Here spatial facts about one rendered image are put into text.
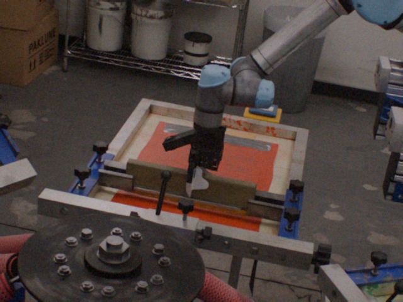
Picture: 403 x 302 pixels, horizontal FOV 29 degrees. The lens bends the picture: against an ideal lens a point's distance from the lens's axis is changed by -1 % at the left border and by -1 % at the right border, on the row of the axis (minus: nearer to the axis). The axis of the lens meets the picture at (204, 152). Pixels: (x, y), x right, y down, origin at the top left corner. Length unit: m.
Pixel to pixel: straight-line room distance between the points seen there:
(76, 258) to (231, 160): 1.24
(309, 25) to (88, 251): 1.03
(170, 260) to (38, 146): 3.32
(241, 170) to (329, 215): 1.90
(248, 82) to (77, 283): 0.93
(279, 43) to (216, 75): 0.22
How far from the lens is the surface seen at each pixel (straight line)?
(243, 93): 1.96
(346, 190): 4.52
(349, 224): 4.18
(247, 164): 2.41
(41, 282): 1.20
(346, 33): 5.73
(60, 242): 1.29
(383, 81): 2.73
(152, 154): 2.39
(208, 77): 1.94
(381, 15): 1.92
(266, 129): 2.63
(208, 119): 1.97
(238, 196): 2.08
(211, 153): 2.01
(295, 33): 2.06
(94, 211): 1.91
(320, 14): 2.06
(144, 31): 5.50
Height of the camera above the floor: 2.01
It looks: 26 degrees down
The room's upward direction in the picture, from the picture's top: 8 degrees clockwise
